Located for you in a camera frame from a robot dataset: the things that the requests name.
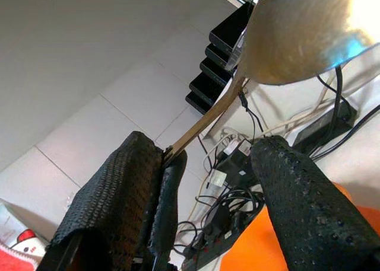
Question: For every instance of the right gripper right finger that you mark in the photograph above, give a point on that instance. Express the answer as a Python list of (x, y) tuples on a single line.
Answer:
[(308, 211)]

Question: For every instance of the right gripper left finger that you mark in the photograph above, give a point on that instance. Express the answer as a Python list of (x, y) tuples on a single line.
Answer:
[(112, 200)]

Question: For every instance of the wooden spoon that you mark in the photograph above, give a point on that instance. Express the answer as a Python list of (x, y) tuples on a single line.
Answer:
[(297, 31)]

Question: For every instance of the black charger with white labels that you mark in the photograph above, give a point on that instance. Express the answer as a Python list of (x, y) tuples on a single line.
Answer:
[(237, 170)]

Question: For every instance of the black power strip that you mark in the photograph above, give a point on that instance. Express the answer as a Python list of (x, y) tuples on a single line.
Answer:
[(207, 253), (323, 125)]

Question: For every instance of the small black power adapter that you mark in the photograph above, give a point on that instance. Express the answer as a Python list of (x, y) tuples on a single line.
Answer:
[(218, 220)]

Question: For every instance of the red white printed cloth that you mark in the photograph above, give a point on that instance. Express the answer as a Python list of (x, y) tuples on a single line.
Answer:
[(17, 253)]

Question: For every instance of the black flat box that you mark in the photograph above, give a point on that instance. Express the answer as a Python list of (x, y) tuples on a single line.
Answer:
[(213, 70), (205, 88), (199, 103), (218, 56), (228, 31)]

